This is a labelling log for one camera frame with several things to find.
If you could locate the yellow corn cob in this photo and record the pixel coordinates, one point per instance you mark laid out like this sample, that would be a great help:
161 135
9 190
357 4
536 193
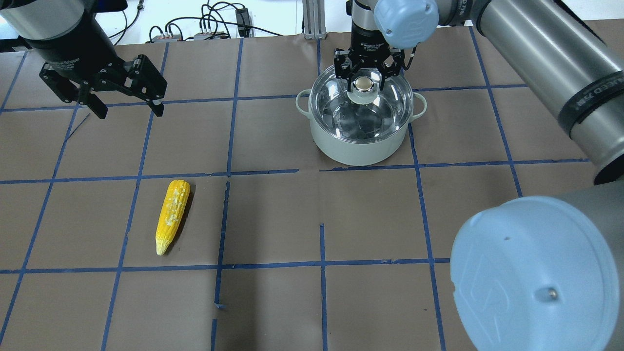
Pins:
171 214

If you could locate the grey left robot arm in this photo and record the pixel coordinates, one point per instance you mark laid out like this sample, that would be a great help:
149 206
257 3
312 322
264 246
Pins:
36 16

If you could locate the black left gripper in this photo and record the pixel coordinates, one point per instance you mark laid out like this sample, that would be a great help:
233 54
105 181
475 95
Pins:
69 57

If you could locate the glass pot lid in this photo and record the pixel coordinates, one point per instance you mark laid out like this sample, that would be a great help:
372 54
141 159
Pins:
366 110

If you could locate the pale green cooking pot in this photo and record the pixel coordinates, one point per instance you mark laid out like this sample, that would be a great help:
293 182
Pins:
354 154

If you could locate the aluminium frame post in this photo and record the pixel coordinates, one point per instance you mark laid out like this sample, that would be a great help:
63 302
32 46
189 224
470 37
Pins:
314 19

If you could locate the black power adapter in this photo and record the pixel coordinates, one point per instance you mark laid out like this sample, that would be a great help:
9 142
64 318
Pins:
244 23

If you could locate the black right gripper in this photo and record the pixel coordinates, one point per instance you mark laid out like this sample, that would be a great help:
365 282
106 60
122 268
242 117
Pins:
369 47

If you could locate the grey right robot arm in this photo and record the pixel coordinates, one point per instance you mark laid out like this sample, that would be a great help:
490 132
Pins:
536 273

